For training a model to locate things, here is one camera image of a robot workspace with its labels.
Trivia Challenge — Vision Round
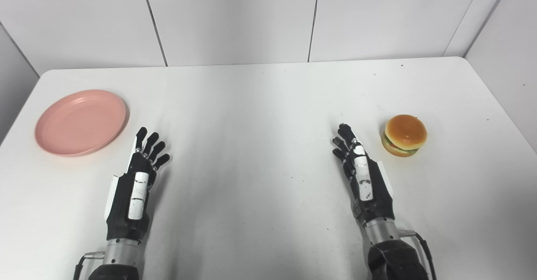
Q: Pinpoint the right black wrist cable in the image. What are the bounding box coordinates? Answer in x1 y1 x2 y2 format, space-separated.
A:
399 230 438 280

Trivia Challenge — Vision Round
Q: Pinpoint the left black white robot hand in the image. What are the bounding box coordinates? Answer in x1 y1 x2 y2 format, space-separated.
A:
104 127 171 242

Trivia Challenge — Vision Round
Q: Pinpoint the pink round plate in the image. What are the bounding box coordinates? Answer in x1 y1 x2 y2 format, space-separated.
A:
35 89 127 157

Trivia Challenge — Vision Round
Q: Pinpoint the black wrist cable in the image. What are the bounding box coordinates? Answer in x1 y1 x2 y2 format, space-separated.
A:
399 230 438 280
74 251 105 280

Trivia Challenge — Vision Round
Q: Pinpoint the toy hamburger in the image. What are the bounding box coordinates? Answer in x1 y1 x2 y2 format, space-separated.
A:
381 114 428 158

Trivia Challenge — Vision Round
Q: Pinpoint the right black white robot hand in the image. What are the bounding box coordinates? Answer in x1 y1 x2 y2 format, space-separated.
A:
332 123 396 227

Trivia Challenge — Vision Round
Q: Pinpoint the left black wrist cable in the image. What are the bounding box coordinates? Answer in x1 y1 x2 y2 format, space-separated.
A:
74 251 105 280

